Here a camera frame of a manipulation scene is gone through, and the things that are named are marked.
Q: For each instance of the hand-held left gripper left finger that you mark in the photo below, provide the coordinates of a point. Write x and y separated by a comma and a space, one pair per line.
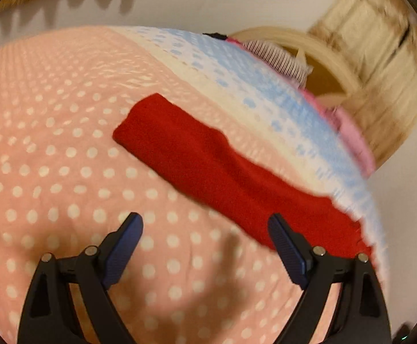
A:
122, 254

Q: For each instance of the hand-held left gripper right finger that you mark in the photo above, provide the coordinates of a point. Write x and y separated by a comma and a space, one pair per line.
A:
289, 254

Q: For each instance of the red knitted sweater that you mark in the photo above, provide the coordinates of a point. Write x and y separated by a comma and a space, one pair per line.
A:
212, 157

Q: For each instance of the pink pillow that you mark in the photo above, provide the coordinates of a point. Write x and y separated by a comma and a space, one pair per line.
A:
351, 132

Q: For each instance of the polka dot blanket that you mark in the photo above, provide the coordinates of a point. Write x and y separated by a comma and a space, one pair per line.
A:
51, 132

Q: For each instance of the striped cloth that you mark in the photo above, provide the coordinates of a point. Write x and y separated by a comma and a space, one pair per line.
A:
276, 57

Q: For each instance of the cream wooden headboard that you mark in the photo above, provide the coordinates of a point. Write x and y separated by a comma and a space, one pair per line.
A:
323, 48

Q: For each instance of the small black object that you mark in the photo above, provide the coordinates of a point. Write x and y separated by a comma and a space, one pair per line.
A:
215, 36

